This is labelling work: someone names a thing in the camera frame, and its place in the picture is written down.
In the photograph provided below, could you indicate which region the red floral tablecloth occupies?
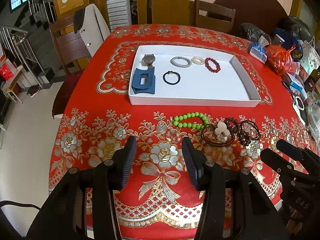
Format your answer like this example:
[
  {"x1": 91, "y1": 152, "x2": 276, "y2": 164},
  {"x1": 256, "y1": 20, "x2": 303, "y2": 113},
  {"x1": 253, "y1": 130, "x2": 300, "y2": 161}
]
[{"x1": 49, "y1": 24, "x2": 318, "y2": 239}]

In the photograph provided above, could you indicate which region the small black hair tie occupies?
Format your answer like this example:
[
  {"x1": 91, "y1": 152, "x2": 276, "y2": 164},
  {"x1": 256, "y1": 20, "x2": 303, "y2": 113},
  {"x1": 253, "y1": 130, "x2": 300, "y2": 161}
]
[{"x1": 162, "y1": 70, "x2": 181, "y2": 86}]

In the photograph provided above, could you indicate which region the dark round folded table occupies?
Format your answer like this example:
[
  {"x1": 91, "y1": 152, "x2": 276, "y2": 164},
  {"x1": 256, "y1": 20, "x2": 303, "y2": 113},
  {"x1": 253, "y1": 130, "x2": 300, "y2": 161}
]
[{"x1": 214, "y1": 0, "x2": 287, "y2": 36}]

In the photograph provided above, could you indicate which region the red bag on shelf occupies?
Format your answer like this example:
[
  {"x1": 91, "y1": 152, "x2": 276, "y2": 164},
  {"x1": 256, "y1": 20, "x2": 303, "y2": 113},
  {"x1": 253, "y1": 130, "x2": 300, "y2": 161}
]
[{"x1": 0, "y1": 63, "x2": 14, "y2": 80}]

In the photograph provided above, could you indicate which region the blue plastic hair claw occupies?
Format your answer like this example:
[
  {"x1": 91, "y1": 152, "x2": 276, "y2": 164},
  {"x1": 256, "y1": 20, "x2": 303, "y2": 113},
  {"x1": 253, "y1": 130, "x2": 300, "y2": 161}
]
[{"x1": 131, "y1": 67, "x2": 156, "y2": 94}]

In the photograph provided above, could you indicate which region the blue white tissue pack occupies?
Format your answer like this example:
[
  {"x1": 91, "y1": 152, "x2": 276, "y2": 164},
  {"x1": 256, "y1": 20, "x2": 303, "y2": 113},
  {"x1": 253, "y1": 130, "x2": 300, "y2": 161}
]
[{"x1": 249, "y1": 35, "x2": 269, "y2": 64}]

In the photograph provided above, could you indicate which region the grey braided rope bracelet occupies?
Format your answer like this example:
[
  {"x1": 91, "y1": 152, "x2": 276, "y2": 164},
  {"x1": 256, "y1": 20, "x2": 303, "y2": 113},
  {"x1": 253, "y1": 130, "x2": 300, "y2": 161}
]
[{"x1": 170, "y1": 56, "x2": 193, "y2": 68}]

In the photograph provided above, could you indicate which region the dark brown bead bracelet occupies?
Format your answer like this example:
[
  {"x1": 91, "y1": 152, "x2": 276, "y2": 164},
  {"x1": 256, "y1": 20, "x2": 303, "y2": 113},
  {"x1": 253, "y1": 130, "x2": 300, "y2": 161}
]
[{"x1": 223, "y1": 116, "x2": 252, "y2": 147}]

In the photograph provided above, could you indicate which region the white shallow tray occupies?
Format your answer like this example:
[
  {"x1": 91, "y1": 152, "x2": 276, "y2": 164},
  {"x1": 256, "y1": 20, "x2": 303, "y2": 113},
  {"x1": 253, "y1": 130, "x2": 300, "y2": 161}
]
[{"x1": 129, "y1": 45, "x2": 261, "y2": 107}]

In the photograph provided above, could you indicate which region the wooden chair far side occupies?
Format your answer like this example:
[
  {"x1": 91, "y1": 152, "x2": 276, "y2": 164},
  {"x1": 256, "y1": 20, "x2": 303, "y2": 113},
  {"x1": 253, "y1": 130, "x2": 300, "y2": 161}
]
[{"x1": 195, "y1": 0, "x2": 236, "y2": 33}]

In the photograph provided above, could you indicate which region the wooden chair with jacket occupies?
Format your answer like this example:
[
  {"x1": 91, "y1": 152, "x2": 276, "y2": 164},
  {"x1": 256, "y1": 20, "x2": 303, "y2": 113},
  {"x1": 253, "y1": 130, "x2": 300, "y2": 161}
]
[{"x1": 49, "y1": 16, "x2": 91, "y2": 75}]

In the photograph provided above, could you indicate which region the black hair tie white flower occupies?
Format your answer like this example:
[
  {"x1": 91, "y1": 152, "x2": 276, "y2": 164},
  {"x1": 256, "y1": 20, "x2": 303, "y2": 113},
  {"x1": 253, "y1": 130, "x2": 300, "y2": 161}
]
[{"x1": 200, "y1": 121, "x2": 235, "y2": 147}]

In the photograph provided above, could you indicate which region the black plastic bag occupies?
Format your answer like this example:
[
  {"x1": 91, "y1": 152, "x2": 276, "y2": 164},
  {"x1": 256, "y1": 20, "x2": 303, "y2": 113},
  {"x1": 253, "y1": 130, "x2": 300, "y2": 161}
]
[{"x1": 238, "y1": 23, "x2": 271, "y2": 43}]

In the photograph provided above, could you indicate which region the clear spiral hair tie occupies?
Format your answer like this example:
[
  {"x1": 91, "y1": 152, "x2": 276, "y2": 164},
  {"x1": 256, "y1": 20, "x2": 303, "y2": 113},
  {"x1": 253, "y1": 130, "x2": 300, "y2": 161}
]
[{"x1": 190, "y1": 56, "x2": 206, "y2": 66}]

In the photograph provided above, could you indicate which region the white jacket on chair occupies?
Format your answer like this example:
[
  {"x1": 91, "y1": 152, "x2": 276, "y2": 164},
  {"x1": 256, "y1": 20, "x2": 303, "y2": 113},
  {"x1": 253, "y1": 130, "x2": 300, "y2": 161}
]
[{"x1": 73, "y1": 3, "x2": 111, "y2": 57}]

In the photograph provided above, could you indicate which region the red bead bracelet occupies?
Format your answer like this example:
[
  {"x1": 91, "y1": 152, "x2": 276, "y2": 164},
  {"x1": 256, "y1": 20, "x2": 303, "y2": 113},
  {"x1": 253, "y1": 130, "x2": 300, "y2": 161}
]
[{"x1": 204, "y1": 57, "x2": 222, "y2": 74}]

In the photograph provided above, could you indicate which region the metal staircase railing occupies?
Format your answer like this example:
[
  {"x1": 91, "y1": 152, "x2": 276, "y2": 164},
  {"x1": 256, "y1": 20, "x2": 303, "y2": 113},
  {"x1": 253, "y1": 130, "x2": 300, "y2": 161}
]
[{"x1": 1, "y1": 0, "x2": 60, "y2": 89}]

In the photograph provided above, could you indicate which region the green bead bracelet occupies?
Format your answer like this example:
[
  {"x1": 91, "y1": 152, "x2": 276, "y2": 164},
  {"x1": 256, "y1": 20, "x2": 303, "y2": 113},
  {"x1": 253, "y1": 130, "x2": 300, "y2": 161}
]
[{"x1": 172, "y1": 112, "x2": 211, "y2": 131}]

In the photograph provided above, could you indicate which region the silver metal wristwatch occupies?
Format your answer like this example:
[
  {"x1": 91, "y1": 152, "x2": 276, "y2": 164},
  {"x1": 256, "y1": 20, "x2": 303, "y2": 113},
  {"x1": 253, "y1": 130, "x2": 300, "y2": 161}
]
[{"x1": 142, "y1": 54, "x2": 156, "y2": 68}]

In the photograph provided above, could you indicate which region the thin black double hair tie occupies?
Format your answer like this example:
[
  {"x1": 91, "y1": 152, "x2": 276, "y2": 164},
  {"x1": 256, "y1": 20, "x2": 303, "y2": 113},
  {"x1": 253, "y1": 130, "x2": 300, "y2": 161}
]
[{"x1": 240, "y1": 119, "x2": 262, "y2": 141}]

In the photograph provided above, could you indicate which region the orange plastic bag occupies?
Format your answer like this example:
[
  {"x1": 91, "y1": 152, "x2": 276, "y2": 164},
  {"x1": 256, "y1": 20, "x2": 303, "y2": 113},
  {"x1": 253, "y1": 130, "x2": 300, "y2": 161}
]
[{"x1": 265, "y1": 45, "x2": 297, "y2": 76}]

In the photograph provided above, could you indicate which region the person right hand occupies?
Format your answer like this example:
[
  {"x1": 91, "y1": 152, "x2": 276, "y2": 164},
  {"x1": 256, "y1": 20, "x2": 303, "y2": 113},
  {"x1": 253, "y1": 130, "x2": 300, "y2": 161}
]
[{"x1": 285, "y1": 201, "x2": 319, "y2": 239}]

